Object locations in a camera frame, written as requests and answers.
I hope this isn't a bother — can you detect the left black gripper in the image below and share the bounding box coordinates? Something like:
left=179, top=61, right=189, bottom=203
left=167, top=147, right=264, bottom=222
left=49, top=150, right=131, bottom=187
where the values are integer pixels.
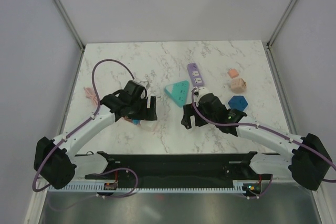
left=127, top=95, right=156, bottom=121

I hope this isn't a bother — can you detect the teal power strip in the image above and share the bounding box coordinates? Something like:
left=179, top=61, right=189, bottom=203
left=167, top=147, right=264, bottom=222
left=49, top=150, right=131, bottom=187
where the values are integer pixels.
left=164, top=80, right=190, bottom=108

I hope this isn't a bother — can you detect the white cube plug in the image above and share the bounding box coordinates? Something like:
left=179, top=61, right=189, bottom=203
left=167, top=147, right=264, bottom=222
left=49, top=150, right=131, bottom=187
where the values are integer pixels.
left=140, top=121, right=156, bottom=131

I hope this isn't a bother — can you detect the purple power strip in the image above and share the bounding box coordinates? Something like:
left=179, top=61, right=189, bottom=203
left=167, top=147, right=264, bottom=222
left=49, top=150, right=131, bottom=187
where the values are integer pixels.
left=187, top=63, right=204, bottom=88

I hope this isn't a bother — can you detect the pink braided cable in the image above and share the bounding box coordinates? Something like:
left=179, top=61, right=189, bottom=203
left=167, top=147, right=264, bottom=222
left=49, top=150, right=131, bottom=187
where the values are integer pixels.
left=83, top=86, right=102, bottom=105

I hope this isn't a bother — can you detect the blue cube plug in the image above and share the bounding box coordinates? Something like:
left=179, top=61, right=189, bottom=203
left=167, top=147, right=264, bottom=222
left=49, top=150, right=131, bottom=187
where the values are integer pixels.
left=228, top=95, right=248, bottom=111

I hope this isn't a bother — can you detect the peach cube plug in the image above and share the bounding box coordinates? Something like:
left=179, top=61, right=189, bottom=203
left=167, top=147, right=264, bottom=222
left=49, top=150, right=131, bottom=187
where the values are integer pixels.
left=230, top=78, right=247, bottom=93

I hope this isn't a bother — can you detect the pink plug adapter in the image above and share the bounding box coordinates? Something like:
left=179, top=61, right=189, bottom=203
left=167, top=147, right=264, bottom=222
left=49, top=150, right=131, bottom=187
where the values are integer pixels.
left=227, top=69, right=239, bottom=79

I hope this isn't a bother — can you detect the pink power strip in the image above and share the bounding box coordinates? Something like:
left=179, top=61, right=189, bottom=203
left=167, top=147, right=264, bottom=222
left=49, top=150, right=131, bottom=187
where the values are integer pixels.
left=124, top=117, right=157, bottom=132

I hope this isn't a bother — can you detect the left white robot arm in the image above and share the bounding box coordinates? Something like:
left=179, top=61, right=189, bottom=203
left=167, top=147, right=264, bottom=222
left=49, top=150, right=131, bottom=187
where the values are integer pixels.
left=34, top=80, right=158, bottom=189

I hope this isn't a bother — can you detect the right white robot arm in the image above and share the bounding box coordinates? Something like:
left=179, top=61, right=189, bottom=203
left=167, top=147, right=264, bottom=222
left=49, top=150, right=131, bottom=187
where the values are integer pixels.
left=181, top=92, right=335, bottom=190

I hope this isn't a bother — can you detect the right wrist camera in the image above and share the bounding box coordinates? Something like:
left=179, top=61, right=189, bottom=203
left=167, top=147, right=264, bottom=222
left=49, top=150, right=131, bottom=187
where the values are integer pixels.
left=194, top=87, right=209, bottom=102

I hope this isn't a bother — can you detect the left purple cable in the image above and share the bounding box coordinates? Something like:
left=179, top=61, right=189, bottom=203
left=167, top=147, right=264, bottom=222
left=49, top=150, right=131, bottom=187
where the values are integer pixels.
left=31, top=59, right=136, bottom=193

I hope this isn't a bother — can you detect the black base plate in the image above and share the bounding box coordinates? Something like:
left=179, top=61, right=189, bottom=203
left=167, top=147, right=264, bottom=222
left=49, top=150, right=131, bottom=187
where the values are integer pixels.
left=85, top=152, right=271, bottom=188

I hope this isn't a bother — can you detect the white cable duct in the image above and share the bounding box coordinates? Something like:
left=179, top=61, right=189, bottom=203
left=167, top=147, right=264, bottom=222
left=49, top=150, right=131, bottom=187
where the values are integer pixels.
left=49, top=182, right=262, bottom=194

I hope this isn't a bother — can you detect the left aluminium frame post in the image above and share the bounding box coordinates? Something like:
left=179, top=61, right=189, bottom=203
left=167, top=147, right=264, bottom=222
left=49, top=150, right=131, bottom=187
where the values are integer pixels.
left=39, top=0, right=86, bottom=51

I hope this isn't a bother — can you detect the aluminium frame post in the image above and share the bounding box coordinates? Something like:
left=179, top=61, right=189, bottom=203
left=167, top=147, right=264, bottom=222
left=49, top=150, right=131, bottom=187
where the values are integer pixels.
left=39, top=0, right=86, bottom=51
left=265, top=0, right=316, bottom=49

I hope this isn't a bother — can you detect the right aluminium frame post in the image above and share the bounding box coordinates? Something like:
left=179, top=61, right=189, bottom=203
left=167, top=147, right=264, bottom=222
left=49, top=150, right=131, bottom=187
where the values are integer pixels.
left=265, top=0, right=316, bottom=49

